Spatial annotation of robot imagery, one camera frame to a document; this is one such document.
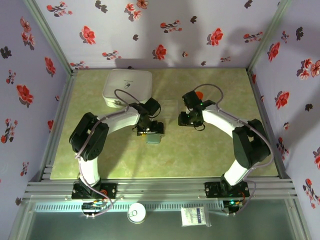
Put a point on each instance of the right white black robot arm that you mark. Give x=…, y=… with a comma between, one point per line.
x=220, y=122

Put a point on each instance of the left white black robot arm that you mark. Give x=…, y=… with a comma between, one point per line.
x=120, y=120

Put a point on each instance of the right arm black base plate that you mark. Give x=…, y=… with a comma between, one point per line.
x=212, y=190

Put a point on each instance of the white square zip case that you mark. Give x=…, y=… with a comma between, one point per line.
x=130, y=82

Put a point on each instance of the aluminium right corner post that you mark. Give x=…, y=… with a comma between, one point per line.
x=270, y=30

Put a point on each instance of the aluminium left corner post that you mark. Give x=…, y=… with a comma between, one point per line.
x=47, y=35

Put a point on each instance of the aluminium front frame rail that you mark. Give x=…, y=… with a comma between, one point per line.
x=160, y=190

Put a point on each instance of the aluminium corner post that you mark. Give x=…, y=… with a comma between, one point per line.
x=47, y=35
x=270, y=30

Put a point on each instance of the orange lid small bottle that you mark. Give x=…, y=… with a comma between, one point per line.
x=200, y=94

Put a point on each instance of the white paper packet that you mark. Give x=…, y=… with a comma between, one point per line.
x=195, y=216

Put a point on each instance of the aluminium left side rail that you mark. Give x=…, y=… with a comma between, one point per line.
x=58, y=125

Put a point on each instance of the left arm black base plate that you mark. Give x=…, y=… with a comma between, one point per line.
x=110, y=191

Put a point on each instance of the aluminium right side rail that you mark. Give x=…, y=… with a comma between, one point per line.
x=265, y=125

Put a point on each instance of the round tin can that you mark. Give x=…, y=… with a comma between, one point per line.
x=136, y=212

